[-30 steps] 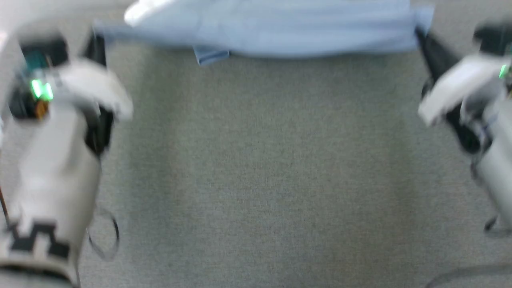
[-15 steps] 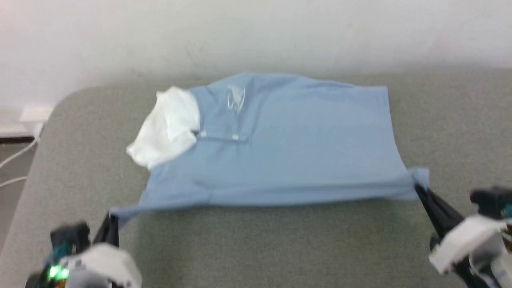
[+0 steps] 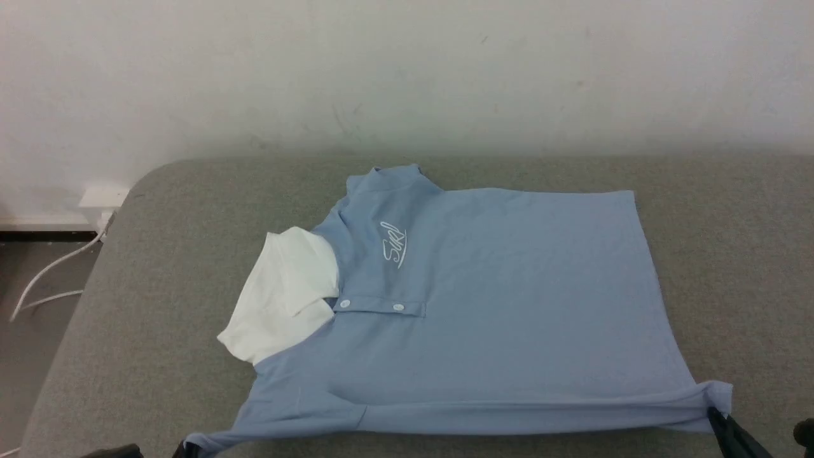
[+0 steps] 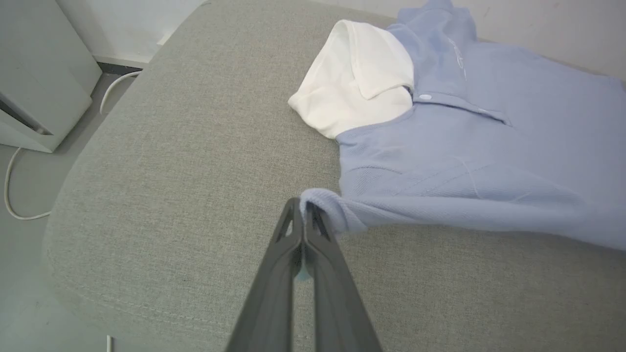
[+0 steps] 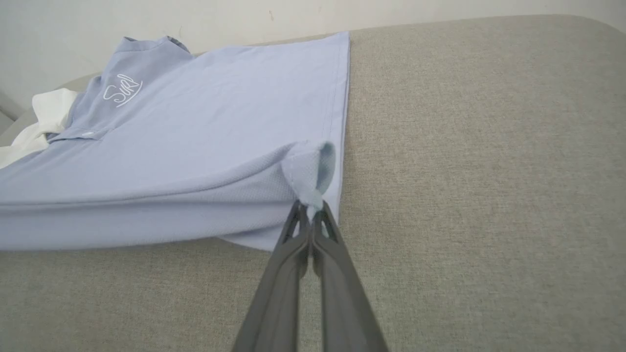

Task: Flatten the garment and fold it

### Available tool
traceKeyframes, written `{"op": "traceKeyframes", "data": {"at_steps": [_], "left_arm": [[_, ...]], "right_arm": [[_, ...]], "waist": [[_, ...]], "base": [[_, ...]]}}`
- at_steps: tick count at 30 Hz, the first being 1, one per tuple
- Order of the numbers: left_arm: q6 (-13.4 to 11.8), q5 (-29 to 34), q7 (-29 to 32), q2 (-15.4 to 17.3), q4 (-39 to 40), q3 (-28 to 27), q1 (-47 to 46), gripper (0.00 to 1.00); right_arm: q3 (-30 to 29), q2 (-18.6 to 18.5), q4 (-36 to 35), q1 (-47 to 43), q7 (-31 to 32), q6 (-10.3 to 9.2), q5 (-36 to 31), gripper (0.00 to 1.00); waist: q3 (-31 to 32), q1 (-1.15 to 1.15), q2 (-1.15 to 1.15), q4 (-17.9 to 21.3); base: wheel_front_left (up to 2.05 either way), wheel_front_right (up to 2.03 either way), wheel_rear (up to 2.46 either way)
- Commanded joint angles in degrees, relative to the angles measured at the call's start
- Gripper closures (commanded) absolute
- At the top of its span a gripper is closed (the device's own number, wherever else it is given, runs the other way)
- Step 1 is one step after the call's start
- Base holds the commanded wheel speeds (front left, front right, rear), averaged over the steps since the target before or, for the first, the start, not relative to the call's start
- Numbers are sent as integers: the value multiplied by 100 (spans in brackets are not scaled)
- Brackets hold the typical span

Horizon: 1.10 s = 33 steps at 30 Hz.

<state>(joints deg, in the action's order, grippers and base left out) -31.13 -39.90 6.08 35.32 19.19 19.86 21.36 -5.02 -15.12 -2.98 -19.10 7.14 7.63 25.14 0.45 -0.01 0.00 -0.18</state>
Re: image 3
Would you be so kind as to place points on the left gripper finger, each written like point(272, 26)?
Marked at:
point(186, 449)

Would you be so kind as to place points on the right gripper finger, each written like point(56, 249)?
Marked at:
point(738, 442)

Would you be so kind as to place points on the blue polo shirt white collar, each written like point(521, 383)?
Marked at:
point(509, 305)

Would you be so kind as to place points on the black baseboard strip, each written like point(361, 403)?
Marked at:
point(38, 236)

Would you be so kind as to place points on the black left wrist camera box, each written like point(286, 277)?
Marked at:
point(111, 452)

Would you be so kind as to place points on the white wall socket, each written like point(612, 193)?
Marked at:
point(102, 196)

